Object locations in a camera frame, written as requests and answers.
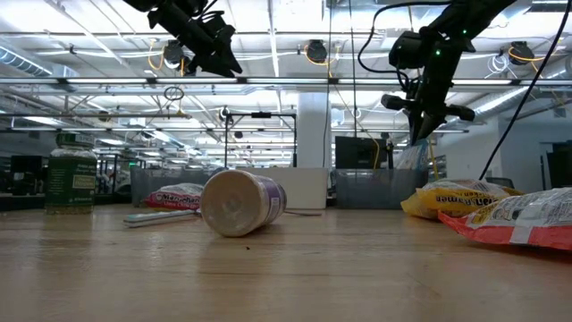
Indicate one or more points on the green spice jar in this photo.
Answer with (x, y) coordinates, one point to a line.
(71, 179)

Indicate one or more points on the long ceiling light strip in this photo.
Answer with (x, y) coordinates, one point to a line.
(286, 81)

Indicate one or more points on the yellow ramen packet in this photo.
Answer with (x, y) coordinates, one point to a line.
(451, 199)

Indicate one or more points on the orange ramen packet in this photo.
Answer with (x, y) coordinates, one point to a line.
(527, 219)

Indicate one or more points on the blue white ramen packet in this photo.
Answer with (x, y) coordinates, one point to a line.
(413, 156)

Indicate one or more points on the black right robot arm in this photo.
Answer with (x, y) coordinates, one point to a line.
(473, 13)

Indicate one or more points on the purple bowl metal spoon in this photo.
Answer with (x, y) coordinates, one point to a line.
(156, 218)

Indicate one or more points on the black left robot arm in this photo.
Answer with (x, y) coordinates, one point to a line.
(138, 3)

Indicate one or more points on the white plastic bin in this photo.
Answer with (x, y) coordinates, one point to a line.
(304, 188)

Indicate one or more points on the green red ramen packet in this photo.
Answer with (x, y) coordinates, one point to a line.
(172, 199)

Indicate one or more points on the black camera stand frame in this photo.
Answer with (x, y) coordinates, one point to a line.
(260, 115)

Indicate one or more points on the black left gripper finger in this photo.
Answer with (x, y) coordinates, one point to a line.
(203, 65)
(227, 65)

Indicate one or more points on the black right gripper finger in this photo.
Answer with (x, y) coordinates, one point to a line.
(415, 125)
(431, 123)

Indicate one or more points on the grey translucent plastic bin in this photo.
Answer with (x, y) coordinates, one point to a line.
(179, 176)
(375, 190)

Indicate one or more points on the purple label spice jar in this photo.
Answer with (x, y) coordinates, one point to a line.
(241, 203)

